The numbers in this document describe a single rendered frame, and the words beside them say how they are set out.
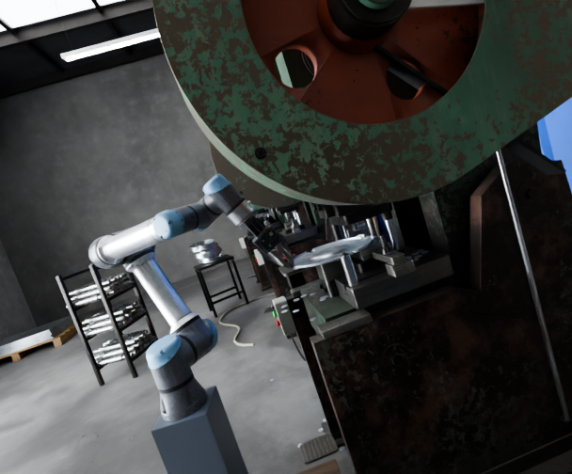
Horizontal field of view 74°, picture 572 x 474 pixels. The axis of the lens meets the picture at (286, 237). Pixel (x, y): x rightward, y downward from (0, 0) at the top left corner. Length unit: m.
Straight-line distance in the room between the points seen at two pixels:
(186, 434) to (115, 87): 7.57
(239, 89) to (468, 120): 0.47
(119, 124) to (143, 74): 1.06
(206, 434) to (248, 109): 0.98
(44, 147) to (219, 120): 7.91
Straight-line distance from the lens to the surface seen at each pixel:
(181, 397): 1.34
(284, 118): 0.77
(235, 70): 0.79
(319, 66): 0.90
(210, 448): 1.37
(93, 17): 6.84
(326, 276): 1.22
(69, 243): 8.42
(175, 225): 1.07
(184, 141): 7.98
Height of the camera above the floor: 1.01
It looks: 6 degrees down
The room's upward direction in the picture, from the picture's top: 18 degrees counter-clockwise
